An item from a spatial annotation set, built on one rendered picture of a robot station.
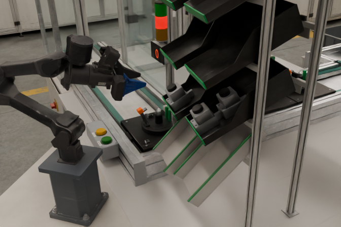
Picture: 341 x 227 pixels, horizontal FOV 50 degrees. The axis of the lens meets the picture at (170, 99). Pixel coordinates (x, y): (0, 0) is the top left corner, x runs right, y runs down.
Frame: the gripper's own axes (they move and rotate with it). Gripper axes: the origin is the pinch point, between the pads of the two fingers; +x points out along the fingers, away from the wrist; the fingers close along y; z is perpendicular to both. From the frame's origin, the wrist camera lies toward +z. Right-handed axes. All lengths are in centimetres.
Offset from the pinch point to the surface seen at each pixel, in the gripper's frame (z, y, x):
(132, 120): -32.7, 34.9, 13.4
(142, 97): -36, 66, 26
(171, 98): -4.3, -2.2, 12.5
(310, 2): -3, 396, 375
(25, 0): -99, 539, -44
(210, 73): 9.6, -15.8, 15.3
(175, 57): 7.8, 0.3, 11.7
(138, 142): -32.6, 18.4, 12.5
